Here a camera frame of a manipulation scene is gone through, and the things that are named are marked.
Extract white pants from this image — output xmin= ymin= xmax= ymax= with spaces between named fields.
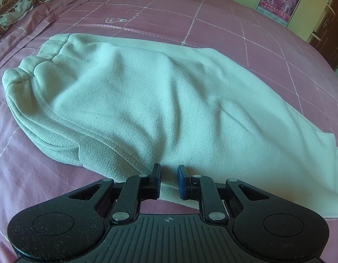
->
xmin=2 ymin=33 xmax=338 ymax=218

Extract pink checked bed sheet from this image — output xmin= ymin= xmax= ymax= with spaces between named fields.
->
xmin=0 ymin=0 xmax=338 ymax=262

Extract brown wooden door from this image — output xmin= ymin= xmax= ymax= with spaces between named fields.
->
xmin=310 ymin=0 xmax=338 ymax=71

